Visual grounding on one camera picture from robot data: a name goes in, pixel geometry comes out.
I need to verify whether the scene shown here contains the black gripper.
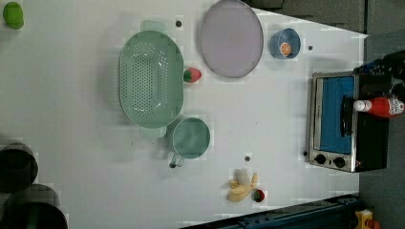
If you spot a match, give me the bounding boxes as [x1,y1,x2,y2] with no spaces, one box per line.
[353,51,405,95]

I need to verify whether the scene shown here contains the red ketchup bottle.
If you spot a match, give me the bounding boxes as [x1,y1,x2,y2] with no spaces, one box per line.
[353,97,404,118]

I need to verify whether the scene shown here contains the black robot base cylinder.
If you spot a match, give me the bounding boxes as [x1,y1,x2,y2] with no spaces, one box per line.
[0,143,38,193]

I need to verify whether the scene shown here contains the black steel toaster oven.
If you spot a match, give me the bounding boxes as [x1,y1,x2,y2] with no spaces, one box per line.
[306,72,391,173]

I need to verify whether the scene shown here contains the orange slice toy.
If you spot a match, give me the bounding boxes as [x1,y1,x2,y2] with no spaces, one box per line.
[280,42,292,57]

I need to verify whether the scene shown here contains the blue bowl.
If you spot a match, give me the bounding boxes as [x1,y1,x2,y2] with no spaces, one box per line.
[268,28,301,59]

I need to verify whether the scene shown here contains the yellow orange toy object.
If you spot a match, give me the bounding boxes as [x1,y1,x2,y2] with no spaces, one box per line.
[355,210,381,229]

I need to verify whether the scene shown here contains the small red toy fruit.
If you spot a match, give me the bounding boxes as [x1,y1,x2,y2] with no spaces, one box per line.
[252,189,266,202]

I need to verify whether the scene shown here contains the toy strawberry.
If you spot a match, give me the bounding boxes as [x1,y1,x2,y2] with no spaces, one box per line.
[183,68,203,83]

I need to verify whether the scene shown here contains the peeled toy banana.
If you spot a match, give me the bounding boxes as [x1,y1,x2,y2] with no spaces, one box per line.
[227,169,259,202]

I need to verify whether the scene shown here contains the green mug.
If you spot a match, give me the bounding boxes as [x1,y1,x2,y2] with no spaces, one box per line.
[169,117,211,169]

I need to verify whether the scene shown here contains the green perforated colander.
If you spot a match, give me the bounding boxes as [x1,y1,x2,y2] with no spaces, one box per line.
[118,20,183,138]

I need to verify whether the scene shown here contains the black cylinder lower left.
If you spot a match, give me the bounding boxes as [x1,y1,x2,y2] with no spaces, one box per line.
[1,184,69,229]

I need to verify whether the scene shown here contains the green toy lime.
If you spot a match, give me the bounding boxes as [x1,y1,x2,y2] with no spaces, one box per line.
[2,2,25,30]

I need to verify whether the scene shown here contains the blue metal frame rail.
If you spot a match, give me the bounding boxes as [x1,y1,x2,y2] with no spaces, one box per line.
[182,195,364,229]

